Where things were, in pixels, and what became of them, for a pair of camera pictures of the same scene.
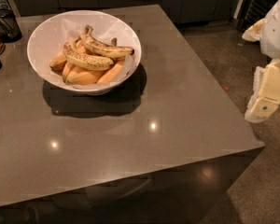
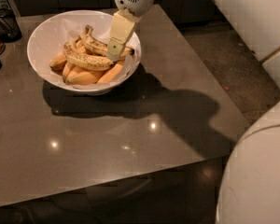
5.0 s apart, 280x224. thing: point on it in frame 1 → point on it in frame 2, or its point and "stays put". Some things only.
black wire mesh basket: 6,26 stays put
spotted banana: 110,50 stays put
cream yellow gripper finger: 271,86 → 122,28
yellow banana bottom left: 78,76 stays put
